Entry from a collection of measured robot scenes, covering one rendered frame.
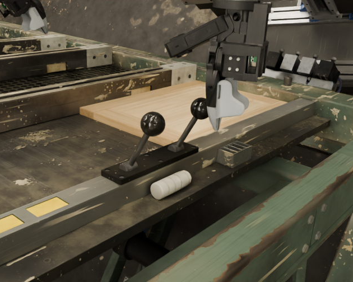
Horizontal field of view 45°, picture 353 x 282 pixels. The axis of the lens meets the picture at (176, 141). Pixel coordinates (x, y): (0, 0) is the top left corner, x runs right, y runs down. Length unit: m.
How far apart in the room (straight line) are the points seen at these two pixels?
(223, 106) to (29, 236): 0.35
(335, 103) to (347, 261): 0.43
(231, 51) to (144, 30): 2.39
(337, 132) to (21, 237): 0.91
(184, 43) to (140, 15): 2.43
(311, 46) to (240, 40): 1.48
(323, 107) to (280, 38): 1.01
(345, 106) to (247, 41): 0.61
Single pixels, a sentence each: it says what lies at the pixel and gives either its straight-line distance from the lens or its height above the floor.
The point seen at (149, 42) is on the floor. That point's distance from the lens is 2.95.
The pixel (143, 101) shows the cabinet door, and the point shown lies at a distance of 1.20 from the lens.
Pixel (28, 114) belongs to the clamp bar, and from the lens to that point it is 1.05.
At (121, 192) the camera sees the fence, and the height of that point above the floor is 1.52.
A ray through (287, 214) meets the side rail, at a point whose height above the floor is 1.45.
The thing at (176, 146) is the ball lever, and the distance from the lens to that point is 0.78.
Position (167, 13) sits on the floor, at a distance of 2.98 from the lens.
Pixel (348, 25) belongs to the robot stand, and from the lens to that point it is 2.15.
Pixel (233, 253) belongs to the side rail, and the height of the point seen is 1.56.
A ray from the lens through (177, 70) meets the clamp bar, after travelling 1.38.
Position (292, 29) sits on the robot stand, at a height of 0.21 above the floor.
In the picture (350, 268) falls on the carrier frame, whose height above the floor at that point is 0.79.
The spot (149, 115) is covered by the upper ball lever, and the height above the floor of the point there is 1.56.
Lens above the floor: 2.04
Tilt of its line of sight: 53 degrees down
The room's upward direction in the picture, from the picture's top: 64 degrees counter-clockwise
